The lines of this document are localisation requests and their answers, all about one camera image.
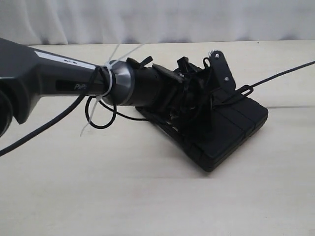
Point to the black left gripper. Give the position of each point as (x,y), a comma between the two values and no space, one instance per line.
(192,93)

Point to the black plastic carrying case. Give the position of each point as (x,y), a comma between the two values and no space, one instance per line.
(234,118)

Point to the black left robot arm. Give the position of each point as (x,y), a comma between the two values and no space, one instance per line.
(28,74)

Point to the white backdrop curtain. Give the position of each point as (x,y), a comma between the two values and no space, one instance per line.
(44,22)

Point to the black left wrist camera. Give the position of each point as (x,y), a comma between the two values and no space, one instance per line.
(221,70)

